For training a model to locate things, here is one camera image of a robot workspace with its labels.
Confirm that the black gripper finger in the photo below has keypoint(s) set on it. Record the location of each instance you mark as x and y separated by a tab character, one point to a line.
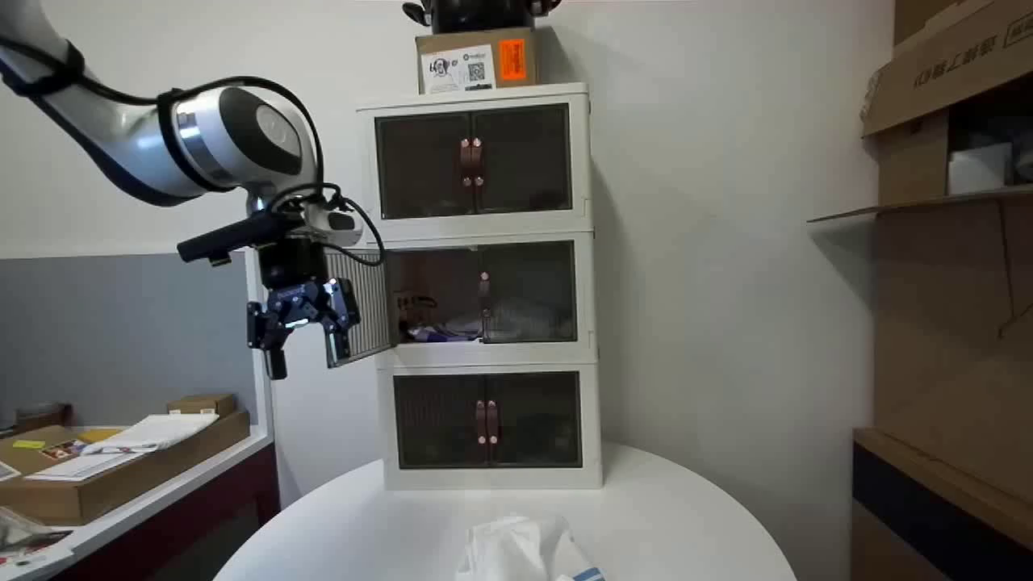
268	335
341	316

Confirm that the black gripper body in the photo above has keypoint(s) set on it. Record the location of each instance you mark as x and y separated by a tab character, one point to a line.
291	274

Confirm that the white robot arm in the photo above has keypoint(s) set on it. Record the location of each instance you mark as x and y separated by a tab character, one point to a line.
233	133

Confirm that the clothes inside middle cabinet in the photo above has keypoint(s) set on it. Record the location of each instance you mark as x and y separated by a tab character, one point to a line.
427	316

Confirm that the white three-tier cabinet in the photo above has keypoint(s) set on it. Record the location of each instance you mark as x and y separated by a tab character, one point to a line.
451	179

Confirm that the white side counter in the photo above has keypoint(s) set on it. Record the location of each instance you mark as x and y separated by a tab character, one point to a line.
187	524

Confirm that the flat cardboard box with papers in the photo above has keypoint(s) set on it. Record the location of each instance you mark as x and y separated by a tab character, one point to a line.
68	476

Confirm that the black object atop box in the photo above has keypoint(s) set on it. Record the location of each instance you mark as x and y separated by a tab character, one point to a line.
476	13

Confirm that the white crumpled cloth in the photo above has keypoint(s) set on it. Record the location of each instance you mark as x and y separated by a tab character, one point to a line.
525	550

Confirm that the cardboard box with labels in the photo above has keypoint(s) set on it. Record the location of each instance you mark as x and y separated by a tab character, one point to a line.
491	60

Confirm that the stacked cardboard boxes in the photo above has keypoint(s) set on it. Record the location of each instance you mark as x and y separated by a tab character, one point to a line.
943	470

